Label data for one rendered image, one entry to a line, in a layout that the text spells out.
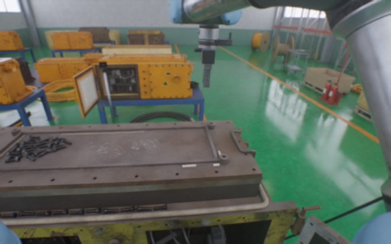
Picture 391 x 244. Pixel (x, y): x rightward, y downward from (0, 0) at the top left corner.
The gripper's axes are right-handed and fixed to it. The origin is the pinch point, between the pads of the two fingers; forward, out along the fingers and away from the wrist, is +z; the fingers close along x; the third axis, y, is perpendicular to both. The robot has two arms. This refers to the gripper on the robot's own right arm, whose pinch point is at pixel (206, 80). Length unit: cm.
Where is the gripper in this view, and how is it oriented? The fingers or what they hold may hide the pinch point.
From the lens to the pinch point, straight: 86.0
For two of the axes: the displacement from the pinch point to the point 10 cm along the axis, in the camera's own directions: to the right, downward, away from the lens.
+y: -10.0, -0.2, -0.2
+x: 0.1, 4.7, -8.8
